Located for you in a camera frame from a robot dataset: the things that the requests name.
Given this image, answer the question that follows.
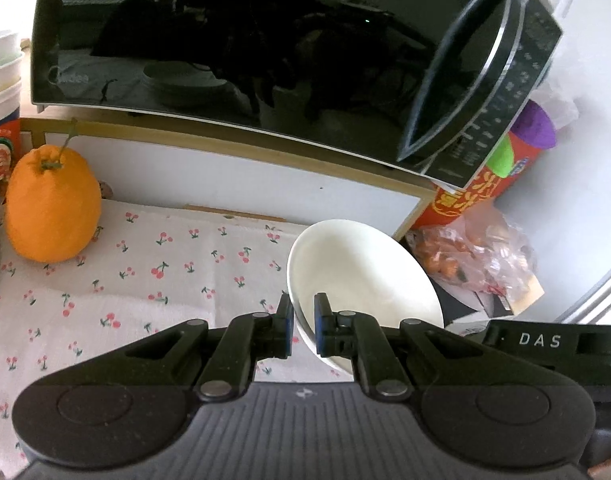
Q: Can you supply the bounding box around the bag of small oranges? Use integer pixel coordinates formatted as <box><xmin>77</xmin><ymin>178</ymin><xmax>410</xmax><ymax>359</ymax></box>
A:
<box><xmin>405</xmin><ymin>200</ymin><xmax>535</xmax><ymax>299</ymax></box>

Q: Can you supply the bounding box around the black microwave oven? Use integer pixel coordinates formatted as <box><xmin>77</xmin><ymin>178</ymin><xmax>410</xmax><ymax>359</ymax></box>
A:
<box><xmin>31</xmin><ymin>0</ymin><xmax>561</xmax><ymax>188</ymax></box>

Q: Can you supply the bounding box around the white gold trimmed cabinet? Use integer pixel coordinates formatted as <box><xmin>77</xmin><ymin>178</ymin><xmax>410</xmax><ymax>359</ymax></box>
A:
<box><xmin>21</xmin><ymin>115</ymin><xmax>433</xmax><ymax>240</ymax></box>

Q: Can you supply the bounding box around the purple green plush toy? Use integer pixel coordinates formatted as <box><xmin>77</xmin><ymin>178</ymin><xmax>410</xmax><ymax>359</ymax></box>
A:
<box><xmin>485</xmin><ymin>100</ymin><xmax>557</xmax><ymax>179</ymax></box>

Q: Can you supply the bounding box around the large orange on table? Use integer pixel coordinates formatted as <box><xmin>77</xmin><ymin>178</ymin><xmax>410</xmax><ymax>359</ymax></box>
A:
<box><xmin>5</xmin><ymin>144</ymin><xmax>102</xmax><ymax>263</ymax></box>

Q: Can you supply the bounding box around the cherry print tablecloth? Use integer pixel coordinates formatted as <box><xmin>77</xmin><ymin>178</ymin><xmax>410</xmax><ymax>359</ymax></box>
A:
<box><xmin>0</xmin><ymin>198</ymin><xmax>357</xmax><ymax>478</ymax></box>

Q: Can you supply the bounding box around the black white cardboard box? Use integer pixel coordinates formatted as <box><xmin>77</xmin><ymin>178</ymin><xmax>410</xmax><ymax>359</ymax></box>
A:
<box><xmin>430</xmin><ymin>276</ymin><xmax>545</xmax><ymax>335</ymax></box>

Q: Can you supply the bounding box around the cream bowl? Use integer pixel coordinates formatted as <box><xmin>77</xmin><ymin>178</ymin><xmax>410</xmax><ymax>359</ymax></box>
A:
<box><xmin>286</xmin><ymin>219</ymin><xmax>443</xmax><ymax>372</ymax></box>

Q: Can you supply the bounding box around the red gift box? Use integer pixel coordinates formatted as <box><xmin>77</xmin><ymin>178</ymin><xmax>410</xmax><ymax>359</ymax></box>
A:
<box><xmin>413</xmin><ymin>132</ymin><xmax>541</xmax><ymax>229</ymax></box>

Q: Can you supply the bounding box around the stack of paper cups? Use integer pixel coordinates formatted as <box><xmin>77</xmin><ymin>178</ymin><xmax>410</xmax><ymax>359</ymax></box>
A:
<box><xmin>0</xmin><ymin>32</ymin><xmax>24</xmax><ymax>189</ymax></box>

